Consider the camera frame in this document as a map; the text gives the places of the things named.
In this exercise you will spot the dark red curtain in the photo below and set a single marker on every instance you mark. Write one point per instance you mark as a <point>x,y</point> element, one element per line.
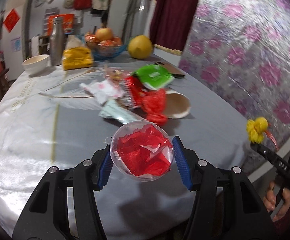
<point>171,23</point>

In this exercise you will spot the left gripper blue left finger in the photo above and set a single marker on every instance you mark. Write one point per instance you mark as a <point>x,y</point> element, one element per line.
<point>45,215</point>

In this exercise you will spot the red handbag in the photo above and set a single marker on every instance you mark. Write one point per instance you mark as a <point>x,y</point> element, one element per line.
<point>82,4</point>

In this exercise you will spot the steel water bottle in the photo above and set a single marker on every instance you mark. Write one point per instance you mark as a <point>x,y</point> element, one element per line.
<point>56,41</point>

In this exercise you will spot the yellow tissue pack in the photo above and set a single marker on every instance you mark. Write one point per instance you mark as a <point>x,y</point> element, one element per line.
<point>76,54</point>

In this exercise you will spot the white pink printed wrapper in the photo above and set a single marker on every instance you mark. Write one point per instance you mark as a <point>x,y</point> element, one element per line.
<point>103,91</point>

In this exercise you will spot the yellow foam fruit net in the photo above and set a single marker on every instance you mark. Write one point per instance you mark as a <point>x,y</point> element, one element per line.
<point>257,130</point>

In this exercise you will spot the floral plastic sheet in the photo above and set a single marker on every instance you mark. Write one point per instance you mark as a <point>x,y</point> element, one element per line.
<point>240,49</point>

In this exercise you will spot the apple on top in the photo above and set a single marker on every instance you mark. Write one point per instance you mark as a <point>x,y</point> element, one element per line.
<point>103,34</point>

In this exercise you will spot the clear cup with red wrapper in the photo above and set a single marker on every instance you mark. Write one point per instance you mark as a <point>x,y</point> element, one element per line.
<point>141,150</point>

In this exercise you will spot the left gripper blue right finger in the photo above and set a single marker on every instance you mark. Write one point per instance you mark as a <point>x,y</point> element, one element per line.
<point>226,205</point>

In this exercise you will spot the red foam fruit net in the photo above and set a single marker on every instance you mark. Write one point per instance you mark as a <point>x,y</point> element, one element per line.
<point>153,104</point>

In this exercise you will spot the blue glass fruit bowl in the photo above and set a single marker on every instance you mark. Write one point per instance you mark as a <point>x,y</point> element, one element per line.
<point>104,50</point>

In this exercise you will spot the white refrigerator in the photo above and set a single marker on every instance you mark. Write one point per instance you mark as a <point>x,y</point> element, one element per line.
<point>15,36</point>

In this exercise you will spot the white ceramic bowl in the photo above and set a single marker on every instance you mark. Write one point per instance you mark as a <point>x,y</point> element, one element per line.
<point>36,64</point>

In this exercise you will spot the pale green long wrapper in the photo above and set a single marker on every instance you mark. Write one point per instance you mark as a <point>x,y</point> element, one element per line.
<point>112,110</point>

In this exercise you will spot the yellow pomelo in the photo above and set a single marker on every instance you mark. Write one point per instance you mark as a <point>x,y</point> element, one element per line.
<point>140,47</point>

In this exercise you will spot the green tea packet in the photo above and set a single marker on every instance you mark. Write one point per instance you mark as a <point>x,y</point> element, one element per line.
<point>153,76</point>

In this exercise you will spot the red snack bag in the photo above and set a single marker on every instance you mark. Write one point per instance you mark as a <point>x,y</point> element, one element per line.
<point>134,92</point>

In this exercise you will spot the pink clear candy wrapper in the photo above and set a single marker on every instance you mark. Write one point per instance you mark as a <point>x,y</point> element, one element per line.
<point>115,74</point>

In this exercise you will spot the white paper cup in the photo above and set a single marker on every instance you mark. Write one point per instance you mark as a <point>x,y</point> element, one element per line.
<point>177,105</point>

